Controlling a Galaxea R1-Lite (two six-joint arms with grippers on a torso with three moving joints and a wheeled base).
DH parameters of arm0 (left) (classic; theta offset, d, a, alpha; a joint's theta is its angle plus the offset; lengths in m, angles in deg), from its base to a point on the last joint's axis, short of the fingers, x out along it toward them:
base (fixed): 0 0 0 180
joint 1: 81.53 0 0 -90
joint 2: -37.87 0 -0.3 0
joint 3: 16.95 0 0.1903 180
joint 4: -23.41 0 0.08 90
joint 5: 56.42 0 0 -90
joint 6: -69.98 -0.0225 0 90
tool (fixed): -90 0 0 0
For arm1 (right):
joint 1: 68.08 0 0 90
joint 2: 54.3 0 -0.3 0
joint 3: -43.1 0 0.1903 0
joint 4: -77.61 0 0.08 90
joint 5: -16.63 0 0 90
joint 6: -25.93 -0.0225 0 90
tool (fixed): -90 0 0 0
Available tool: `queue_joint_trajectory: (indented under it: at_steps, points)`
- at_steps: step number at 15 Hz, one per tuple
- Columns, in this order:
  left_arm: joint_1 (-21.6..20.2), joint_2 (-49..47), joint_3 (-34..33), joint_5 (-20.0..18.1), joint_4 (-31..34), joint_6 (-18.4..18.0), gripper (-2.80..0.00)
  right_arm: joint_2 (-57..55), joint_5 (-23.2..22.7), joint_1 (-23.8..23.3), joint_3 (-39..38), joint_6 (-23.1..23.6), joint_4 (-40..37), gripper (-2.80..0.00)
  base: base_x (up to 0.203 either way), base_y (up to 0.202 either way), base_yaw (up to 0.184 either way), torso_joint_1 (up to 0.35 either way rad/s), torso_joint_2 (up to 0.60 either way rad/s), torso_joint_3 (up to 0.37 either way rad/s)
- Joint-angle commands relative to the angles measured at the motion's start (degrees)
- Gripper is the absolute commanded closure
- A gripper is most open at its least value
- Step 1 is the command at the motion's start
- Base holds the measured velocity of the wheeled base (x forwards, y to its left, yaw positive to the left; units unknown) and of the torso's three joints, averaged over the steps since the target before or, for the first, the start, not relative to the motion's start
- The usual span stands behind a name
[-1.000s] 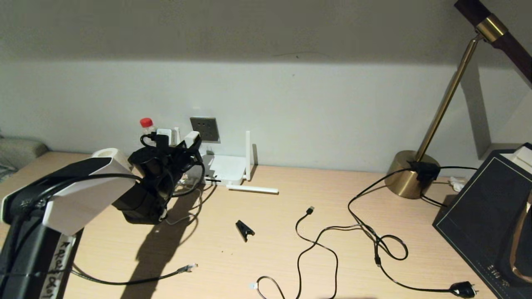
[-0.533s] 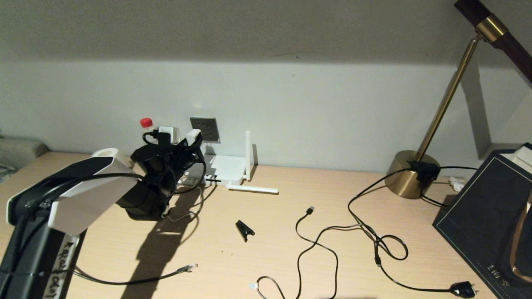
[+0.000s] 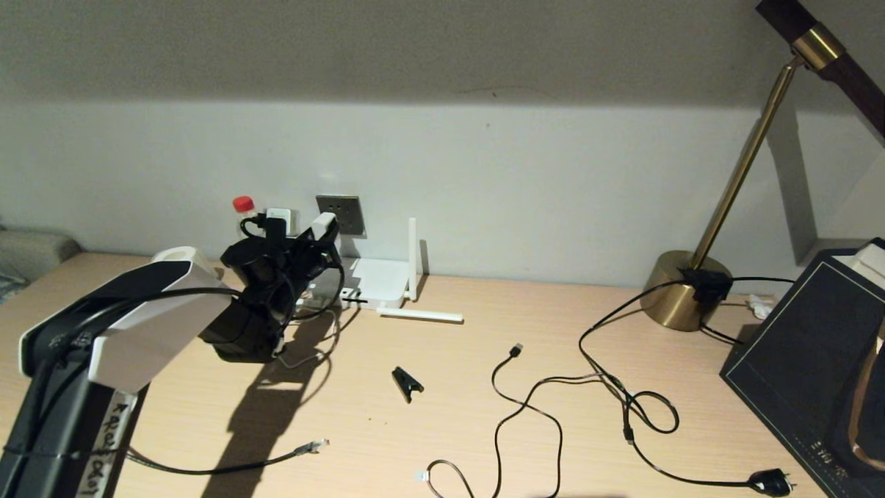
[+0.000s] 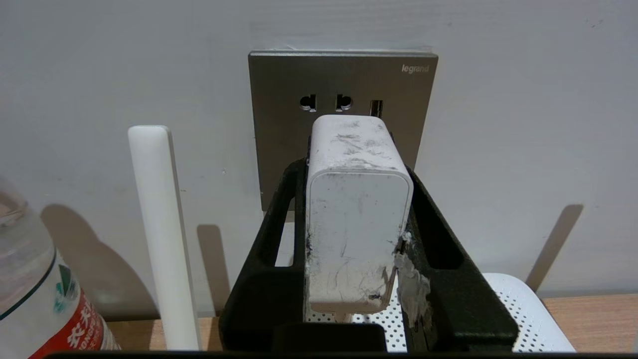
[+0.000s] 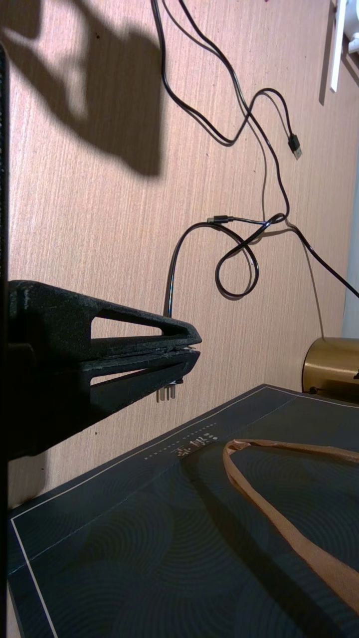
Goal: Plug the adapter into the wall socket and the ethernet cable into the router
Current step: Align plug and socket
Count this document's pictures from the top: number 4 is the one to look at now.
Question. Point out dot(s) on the grey wall power socket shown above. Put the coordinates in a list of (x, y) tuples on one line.
[(279, 124)]

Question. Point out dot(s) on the clear water bottle red cap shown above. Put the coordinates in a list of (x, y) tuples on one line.
[(40, 299)]

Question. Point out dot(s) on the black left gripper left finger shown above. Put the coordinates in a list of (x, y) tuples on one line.
[(259, 299)]

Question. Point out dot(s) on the white power adapter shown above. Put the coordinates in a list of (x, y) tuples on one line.
[(356, 219)]

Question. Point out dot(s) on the white router with antennas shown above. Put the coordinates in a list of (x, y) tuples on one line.
[(159, 224)]

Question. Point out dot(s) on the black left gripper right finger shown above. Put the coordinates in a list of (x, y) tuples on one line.
[(463, 309)]

